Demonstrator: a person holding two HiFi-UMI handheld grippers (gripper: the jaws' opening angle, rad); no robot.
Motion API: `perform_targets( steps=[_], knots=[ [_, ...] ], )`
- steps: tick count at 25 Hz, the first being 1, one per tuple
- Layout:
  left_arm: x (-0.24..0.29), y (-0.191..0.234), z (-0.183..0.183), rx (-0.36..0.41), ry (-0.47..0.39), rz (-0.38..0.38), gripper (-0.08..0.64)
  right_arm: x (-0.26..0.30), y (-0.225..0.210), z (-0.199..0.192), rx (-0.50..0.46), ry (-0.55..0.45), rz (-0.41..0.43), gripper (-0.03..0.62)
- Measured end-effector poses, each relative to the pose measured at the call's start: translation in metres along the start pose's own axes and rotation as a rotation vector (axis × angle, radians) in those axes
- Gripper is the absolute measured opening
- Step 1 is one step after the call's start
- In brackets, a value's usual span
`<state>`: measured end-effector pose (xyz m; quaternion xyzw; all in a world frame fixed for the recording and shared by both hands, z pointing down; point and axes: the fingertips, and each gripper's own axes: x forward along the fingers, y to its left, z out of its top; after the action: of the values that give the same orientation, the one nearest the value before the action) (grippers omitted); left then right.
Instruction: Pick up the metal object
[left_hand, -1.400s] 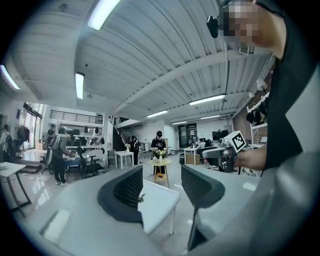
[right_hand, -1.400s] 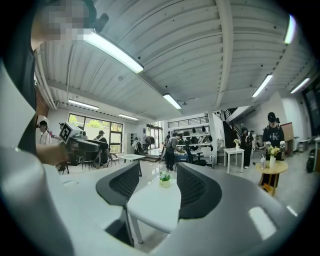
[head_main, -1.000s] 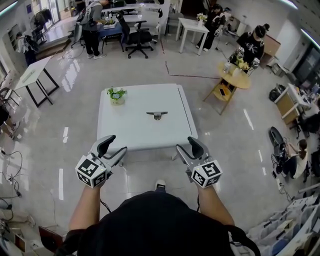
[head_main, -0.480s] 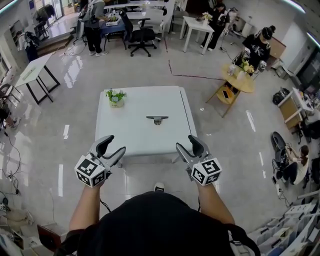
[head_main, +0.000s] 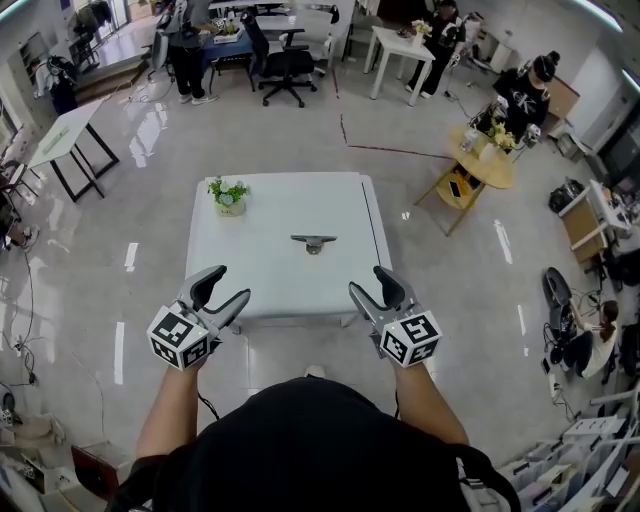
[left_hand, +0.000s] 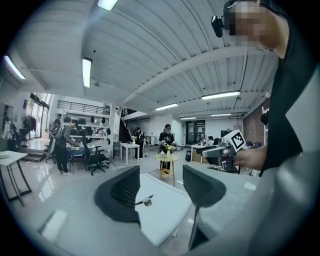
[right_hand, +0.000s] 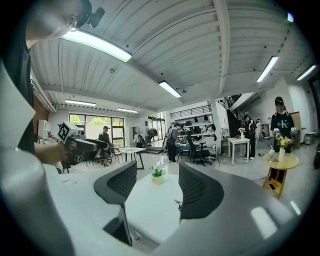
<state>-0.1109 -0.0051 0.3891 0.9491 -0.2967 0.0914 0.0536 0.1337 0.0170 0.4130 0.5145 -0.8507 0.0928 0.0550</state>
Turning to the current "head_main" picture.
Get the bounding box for person's right forearm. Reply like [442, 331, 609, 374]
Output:
[393, 363, 471, 446]

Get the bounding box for person's left forearm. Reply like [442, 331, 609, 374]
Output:
[134, 355, 207, 464]

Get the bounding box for dark red case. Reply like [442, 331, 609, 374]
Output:
[69, 443, 122, 502]

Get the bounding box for grey metal object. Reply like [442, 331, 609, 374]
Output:
[289, 233, 339, 257]

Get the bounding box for small potted green plant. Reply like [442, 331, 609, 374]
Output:
[206, 175, 252, 219]

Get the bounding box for black backpack strap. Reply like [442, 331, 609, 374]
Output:
[448, 442, 522, 512]

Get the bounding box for black bag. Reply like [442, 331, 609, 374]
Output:
[548, 178, 587, 214]

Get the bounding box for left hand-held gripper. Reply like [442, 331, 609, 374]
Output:
[146, 264, 252, 373]

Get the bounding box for blue cloth covered table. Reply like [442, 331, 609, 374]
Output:
[198, 24, 257, 92]

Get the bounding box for black office chair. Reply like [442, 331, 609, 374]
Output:
[239, 8, 320, 109]

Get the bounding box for stack of white boxes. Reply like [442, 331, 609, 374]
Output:
[497, 414, 640, 512]

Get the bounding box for white square side table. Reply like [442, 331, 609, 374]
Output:
[363, 25, 437, 108]

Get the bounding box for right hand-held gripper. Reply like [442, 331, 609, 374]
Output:
[347, 265, 446, 370]

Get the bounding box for white table with black legs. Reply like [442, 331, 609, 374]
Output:
[26, 97, 121, 204]

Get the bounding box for yellow flowers in white vase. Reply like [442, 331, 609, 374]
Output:
[479, 118, 517, 163]

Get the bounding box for round wooden table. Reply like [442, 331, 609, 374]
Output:
[413, 124, 517, 238]

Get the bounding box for person's black shirt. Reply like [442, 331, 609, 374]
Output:
[130, 377, 469, 512]

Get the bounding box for flower vase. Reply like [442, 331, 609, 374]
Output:
[410, 18, 434, 49]

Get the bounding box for black low chair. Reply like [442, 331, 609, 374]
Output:
[543, 266, 577, 327]

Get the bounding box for wooden cart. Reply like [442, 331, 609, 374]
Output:
[556, 192, 610, 267]

